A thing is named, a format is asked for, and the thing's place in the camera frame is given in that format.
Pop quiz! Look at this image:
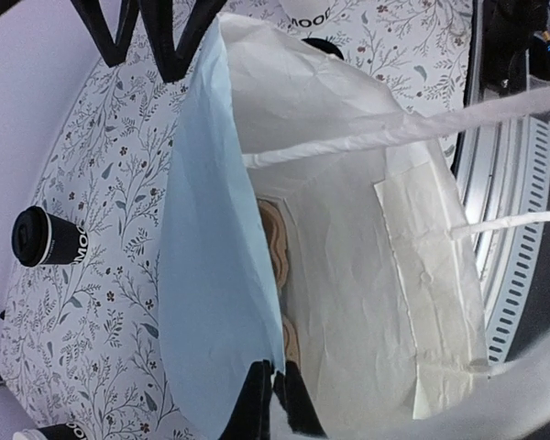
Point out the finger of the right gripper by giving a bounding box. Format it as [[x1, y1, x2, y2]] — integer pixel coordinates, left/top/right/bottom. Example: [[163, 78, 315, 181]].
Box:
[[71, 0, 141, 66], [139, 0, 226, 83]]

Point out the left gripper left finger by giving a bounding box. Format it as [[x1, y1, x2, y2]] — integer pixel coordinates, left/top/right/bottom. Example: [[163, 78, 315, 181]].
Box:
[[219, 360, 272, 440]]

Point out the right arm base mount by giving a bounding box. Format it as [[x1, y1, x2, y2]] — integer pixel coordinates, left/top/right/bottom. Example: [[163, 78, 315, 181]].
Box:
[[480, 1, 550, 96]]

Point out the floral table mat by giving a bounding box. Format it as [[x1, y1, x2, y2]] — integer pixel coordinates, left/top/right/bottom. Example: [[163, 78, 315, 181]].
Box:
[[0, 1, 474, 439]]

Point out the front aluminium rail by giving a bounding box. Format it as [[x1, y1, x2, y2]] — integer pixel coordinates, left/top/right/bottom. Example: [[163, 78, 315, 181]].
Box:
[[453, 1, 550, 365]]

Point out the brown cardboard cup carrier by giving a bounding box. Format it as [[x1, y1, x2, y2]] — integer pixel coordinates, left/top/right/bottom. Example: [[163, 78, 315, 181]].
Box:
[[257, 199, 301, 367]]

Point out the stack of black lids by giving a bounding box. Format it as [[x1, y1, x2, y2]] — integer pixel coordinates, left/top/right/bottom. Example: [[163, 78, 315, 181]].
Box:
[[302, 38, 345, 61]]

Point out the white paper bag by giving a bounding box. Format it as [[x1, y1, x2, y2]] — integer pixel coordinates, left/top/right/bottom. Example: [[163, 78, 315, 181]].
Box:
[[159, 13, 550, 439]]

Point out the black coffee cup lid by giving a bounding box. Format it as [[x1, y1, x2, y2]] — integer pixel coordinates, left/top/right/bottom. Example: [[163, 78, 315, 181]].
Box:
[[11, 206, 50, 267]]

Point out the white cup holding straws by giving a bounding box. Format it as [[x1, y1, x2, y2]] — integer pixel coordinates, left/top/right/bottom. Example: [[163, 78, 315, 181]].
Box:
[[279, 0, 335, 30]]

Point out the stack of black cups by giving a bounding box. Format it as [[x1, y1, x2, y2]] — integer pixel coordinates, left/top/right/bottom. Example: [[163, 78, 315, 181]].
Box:
[[12, 422, 94, 440]]

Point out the black paper coffee cup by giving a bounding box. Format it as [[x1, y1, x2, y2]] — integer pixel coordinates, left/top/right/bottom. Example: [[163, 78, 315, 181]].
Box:
[[11, 205, 89, 268]]

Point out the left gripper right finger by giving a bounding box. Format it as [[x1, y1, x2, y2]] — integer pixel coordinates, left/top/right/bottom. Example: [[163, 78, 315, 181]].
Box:
[[273, 360, 325, 438]]

